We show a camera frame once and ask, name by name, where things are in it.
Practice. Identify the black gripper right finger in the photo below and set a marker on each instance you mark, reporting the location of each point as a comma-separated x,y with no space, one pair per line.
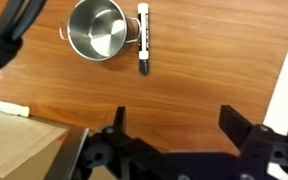
249,139

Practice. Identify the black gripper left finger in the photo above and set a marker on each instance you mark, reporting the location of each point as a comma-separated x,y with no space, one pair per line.
117,139

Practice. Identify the black and white marker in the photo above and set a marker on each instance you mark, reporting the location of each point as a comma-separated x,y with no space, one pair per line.
143,11

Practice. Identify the small steel pot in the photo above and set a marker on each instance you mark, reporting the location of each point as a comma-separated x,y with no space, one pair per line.
97,30

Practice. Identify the wooden table top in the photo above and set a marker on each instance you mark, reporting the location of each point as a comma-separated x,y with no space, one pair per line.
203,54

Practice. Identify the cardboard box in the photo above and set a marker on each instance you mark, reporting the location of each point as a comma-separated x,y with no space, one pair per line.
27,145

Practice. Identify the black cable bundle sleeve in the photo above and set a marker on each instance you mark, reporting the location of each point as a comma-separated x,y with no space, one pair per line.
15,20

